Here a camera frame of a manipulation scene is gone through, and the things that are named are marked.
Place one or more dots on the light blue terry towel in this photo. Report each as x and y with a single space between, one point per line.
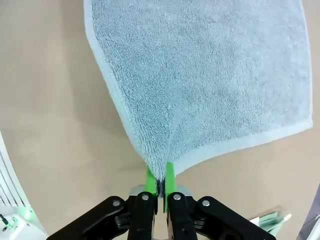
200 75

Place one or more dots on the green terry towel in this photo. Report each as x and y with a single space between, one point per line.
270 221

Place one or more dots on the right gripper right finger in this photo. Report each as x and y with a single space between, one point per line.
180 217

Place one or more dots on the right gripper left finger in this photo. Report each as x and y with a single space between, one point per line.
142 217

